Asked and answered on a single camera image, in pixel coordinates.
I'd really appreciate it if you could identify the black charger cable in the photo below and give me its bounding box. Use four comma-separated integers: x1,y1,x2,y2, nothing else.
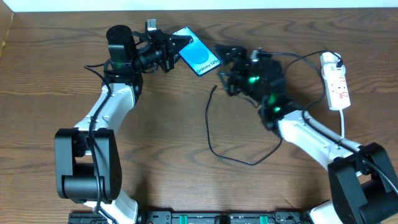
205,50,344,167

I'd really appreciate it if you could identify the white power strip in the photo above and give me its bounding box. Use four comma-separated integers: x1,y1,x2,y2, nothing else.
320,52,351,111

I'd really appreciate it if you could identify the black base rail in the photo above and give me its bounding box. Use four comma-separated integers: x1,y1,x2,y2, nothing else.
68,210,382,224

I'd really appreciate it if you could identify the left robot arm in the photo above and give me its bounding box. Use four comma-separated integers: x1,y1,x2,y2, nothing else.
54,19,194,223

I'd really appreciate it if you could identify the white power strip cord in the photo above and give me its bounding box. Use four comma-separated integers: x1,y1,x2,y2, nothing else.
338,108,346,139

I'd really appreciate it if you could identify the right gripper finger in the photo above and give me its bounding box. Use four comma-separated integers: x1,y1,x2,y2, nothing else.
214,44,246,64
217,71,231,93

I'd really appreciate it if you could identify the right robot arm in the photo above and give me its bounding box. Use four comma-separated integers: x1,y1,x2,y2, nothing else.
215,44,397,223

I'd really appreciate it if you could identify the blue Galaxy smartphone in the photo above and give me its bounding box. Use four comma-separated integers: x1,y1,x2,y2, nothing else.
174,27,221,77

